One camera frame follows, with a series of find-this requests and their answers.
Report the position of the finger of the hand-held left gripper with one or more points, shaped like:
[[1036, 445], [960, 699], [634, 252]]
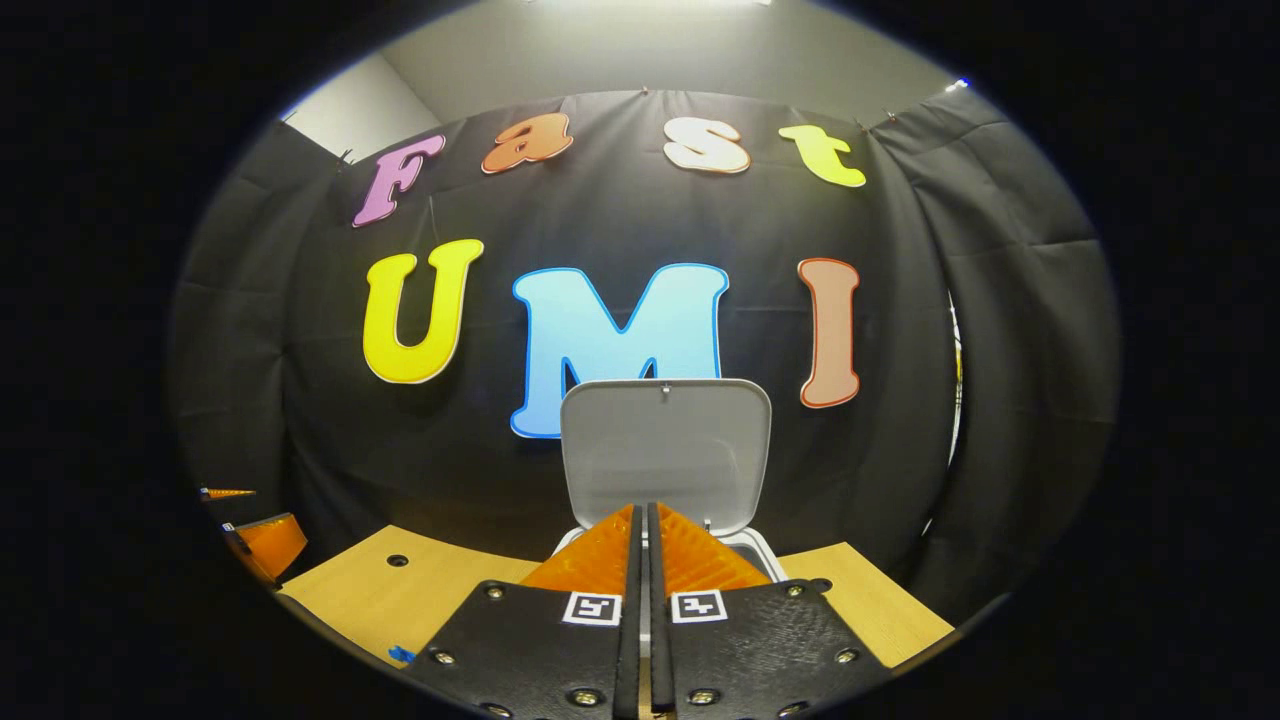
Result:
[[270, 545], [225, 493]]

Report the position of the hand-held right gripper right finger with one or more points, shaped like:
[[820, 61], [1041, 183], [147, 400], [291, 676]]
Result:
[[760, 660]]

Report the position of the wooden desktop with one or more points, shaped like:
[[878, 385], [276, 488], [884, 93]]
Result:
[[350, 590]]

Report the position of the black backdrop cloth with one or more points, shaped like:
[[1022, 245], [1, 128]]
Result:
[[620, 220]]

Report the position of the white desktop garbage bin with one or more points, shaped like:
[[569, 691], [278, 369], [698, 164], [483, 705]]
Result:
[[665, 450]]

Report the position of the blue paper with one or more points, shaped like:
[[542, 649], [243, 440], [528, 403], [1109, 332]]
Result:
[[402, 655]]

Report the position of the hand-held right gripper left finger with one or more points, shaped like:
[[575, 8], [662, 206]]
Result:
[[540, 660]]

